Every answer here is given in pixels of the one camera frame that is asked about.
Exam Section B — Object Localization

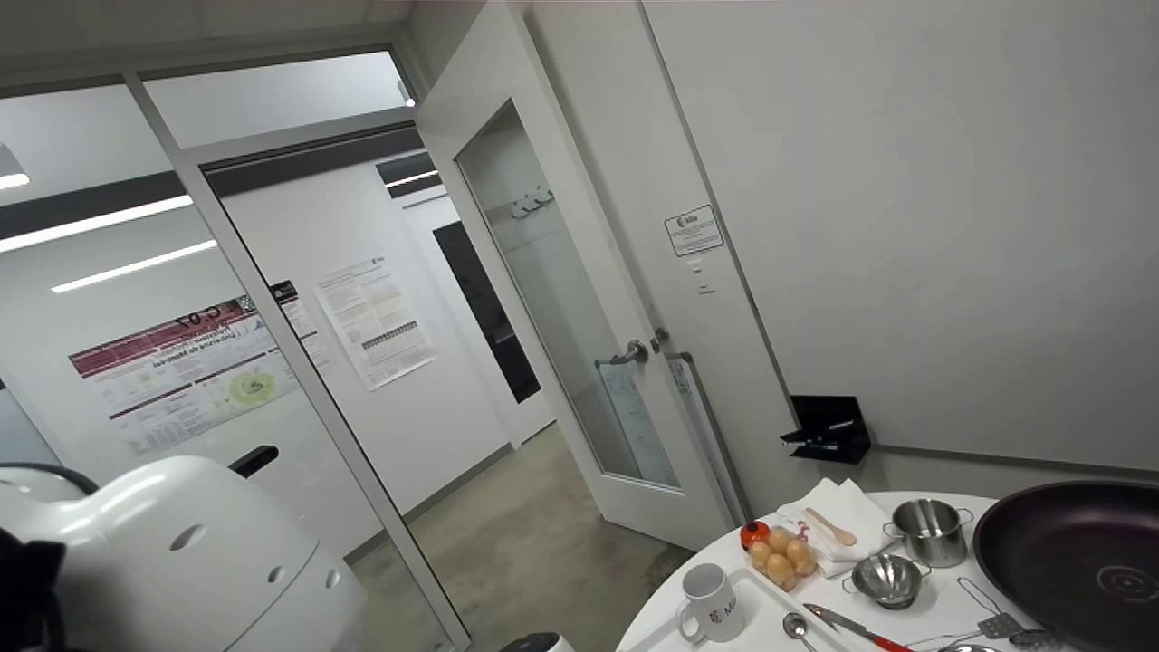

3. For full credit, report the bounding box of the white mug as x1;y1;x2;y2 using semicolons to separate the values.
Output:
669;560;753;648

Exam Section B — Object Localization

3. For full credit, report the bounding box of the small steel bowl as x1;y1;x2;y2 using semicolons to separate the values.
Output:
847;550;929;613

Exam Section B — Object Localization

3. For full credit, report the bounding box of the white door sign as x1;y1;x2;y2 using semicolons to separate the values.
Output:
659;200;727;259

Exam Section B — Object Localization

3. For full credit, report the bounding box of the white door with glass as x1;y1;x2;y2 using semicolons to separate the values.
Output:
412;0;738;552

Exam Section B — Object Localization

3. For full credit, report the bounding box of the white paper notice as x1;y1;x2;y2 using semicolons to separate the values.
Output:
317;248;439;392

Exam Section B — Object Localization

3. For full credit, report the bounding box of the bag of round rolls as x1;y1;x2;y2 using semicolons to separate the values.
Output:
738;516;828;593

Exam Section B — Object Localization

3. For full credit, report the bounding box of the white napkin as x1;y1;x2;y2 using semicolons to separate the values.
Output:
772;473;901;573

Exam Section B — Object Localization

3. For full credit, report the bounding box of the wooden spoon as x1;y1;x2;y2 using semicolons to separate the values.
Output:
800;504;861;552

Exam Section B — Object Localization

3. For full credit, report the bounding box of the small metal spoon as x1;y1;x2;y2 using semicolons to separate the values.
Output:
779;607;828;652

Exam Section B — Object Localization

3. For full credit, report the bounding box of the poster with red banner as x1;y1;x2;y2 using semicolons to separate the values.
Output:
67;294;301;456

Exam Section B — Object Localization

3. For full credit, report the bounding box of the steel cup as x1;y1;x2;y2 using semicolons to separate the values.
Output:
887;497;977;573

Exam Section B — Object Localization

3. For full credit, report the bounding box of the grey slotted turner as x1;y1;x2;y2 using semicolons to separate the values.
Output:
957;577;1032;644

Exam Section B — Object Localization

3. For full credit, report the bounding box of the black frying pan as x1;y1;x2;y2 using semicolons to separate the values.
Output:
971;479;1159;652

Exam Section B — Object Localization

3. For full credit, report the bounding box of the metal door handle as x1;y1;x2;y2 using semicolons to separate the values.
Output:
591;327;683;373

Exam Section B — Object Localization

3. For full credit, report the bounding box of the black camera on stand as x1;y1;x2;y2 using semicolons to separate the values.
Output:
228;441;282;480

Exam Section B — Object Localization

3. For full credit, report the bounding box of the red handled spatula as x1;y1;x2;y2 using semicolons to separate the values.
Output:
800;598;918;652

